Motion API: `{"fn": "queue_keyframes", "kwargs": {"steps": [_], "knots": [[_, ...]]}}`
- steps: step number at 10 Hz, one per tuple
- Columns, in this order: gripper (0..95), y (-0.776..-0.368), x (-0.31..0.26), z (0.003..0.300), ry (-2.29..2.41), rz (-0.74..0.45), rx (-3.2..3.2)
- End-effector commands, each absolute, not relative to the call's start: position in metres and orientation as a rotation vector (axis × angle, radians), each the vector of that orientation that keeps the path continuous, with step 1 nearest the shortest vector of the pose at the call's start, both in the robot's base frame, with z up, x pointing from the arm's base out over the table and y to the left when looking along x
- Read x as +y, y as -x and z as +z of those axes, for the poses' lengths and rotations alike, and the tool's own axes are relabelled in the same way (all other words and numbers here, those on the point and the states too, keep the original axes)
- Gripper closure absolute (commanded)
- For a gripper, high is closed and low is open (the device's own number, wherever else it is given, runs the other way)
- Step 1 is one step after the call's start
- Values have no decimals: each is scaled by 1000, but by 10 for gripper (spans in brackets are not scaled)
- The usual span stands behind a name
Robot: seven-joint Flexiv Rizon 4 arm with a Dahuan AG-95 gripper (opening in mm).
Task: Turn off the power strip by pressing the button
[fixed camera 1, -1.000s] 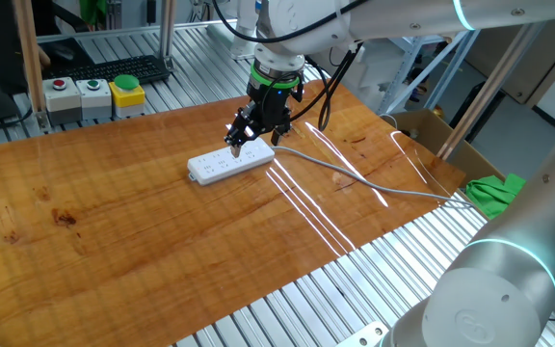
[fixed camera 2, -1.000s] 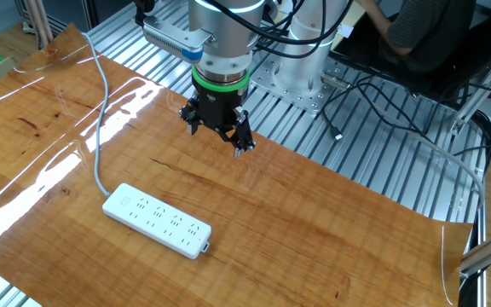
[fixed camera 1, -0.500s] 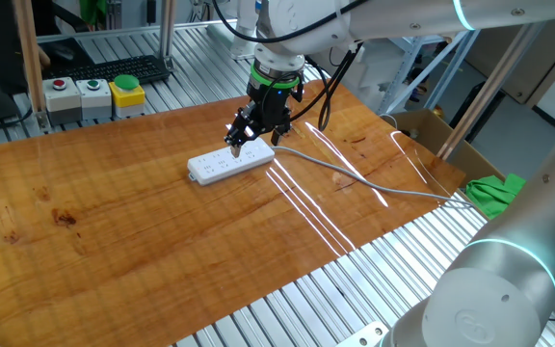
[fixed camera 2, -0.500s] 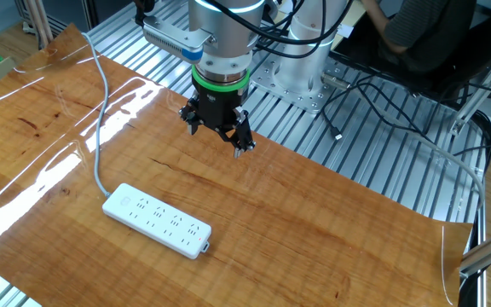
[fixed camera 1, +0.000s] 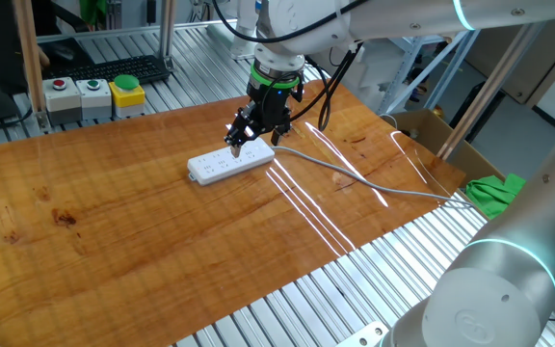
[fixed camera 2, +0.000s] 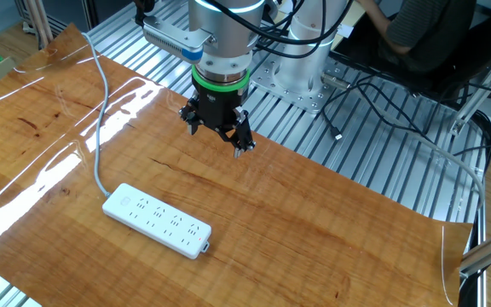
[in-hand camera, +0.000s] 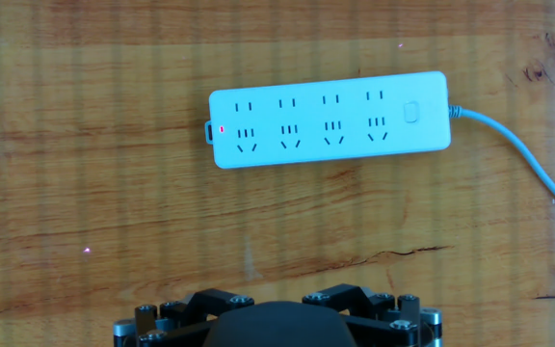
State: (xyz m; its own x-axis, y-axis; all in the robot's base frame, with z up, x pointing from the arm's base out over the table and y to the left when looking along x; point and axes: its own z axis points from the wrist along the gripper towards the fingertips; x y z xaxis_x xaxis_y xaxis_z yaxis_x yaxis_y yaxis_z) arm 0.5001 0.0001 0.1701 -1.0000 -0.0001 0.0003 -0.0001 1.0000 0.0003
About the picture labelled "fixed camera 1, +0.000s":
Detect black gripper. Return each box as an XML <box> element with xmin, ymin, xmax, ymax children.
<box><xmin>223</xmin><ymin>82</ymin><xmax>293</xmax><ymax>159</ymax></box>

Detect white power strip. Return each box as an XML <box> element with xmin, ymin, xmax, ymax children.
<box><xmin>186</xmin><ymin>137</ymin><xmax>277</xmax><ymax>187</ymax></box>

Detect yellow box green mushroom button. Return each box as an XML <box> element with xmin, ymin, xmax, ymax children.
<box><xmin>108</xmin><ymin>73</ymin><xmax>146</xmax><ymax>119</ymax></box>

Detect green button control box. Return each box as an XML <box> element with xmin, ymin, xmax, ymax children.
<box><xmin>75</xmin><ymin>78</ymin><xmax>114</xmax><ymax>120</ymax></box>

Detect red button control box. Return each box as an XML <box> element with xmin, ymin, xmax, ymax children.
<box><xmin>41</xmin><ymin>76</ymin><xmax>83</xmax><ymax>126</ymax></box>

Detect white stand base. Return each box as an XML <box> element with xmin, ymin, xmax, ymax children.
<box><xmin>206</xmin><ymin>0</ymin><xmax>259</xmax><ymax>62</ymax></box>

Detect grey metal shelving rack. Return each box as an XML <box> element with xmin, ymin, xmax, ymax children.
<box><xmin>376</xmin><ymin>28</ymin><xmax>481</xmax><ymax>115</ymax></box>

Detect black keyboard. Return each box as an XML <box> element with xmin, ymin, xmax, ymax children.
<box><xmin>40</xmin><ymin>54</ymin><xmax>172</xmax><ymax>86</ymax></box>

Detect cardboard box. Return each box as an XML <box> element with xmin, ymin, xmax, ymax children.
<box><xmin>387</xmin><ymin>108</ymin><xmax>508</xmax><ymax>189</ymax></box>

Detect wood grain table mat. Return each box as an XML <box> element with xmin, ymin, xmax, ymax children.
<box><xmin>0</xmin><ymin>79</ymin><xmax>467</xmax><ymax>347</ymax></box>

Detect black desk pad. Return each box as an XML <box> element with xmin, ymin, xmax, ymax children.
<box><xmin>38</xmin><ymin>37</ymin><xmax>96</xmax><ymax>78</ymax></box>

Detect black case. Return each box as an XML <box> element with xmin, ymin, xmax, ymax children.
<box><xmin>448</xmin><ymin>80</ymin><xmax>506</xmax><ymax>145</ymax></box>

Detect green hanging fabric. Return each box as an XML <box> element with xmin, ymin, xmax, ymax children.
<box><xmin>78</xmin><ymin>0</ymin><xmax>109</xmax><ymax>28</ymax></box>

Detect green cloth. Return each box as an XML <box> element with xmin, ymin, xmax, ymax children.
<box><xmin>463</xmin><ymin>172</ymin><xmax>528</xmax><ymax>221</ymax></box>

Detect wooden cabinet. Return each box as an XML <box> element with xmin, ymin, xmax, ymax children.
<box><xmin>464</xmin><ymin>23</ymin><xmax>555</xmax><ymax>105</ymax></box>

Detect green wrist adapter ring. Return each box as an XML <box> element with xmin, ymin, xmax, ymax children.
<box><xmin>250</xmin><ymin>65</ymin><xmax>304</xmax><ymax>91</ymax></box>

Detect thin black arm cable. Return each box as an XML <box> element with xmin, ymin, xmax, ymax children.
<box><xmin>211</xmin><ymin>0</ymin><xmax>370</xmax><ymax>44</ymax></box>

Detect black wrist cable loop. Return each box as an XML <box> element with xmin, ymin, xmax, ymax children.
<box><xmin>289</xmin><ymin>41</ymin><xmax>366</xmax><ymax>132</ymax></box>

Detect grey power strip cable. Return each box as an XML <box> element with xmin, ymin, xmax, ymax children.
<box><xmin>271</xmin><ymin>146</ymin><xmax>475</xmax><ymax>210</ymax></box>

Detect aluminium frame post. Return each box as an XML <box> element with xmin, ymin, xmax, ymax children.
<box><xmin>157</xmin><ymin>0</ymin><xmax>177</xmax><ymax>62</ymax></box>

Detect aluminium frame rail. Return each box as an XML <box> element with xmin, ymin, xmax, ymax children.
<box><xmin>36</xmin><ymin>17</ymin><xmax>238</xmax><ymax>45</ymax></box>

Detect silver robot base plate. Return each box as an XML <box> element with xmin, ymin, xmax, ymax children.
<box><xmin>333</xmin><ymin>320</ymin><xmax>390</xmax><ymax>347</ymax></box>

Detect beige slanted frame post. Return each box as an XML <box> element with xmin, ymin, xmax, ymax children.
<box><xmin>435</xmin><ymin>21</ymin><xmax>548</xmax><ymax>161</ymax></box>

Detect wooden frame post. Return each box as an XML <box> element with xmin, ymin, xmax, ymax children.
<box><xmin>12</xmin><ymin>0</ymin><xmax>48</xmax><ymax>116</ymax></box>

